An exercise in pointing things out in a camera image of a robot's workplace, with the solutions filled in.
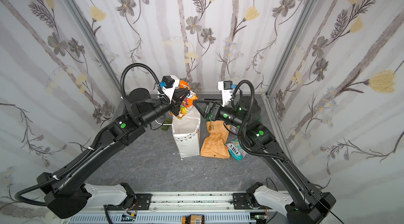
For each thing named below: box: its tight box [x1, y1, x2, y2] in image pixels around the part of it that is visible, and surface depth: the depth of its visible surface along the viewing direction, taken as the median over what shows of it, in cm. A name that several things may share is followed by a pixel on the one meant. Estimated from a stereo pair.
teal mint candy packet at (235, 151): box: [225, 138, 249, 162], surface depth 90 cm
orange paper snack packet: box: [200, 120, 231, 159], surface depth 92 cm
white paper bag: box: [171, 105, 202, 158], surface depth 75 cm
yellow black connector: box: [181, 214, 205, 224], surface depth 68 cm
